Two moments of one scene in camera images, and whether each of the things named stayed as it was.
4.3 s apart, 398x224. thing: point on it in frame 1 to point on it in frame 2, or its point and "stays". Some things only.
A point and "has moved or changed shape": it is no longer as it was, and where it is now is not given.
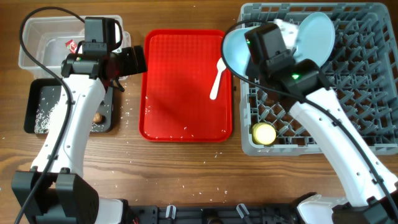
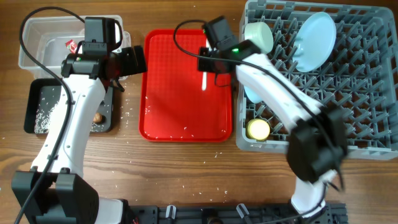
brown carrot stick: (97, 118) stays
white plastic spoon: (221, 65) to (204, 81)
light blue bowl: (236, 49) to (254, 94)
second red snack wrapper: (72, 46) stays
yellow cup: (263, 134) has moved or changed shape
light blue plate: (316, 37) stays
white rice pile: (42, 121) stays
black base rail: (212, 213) stays
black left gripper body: (126, 63) stays
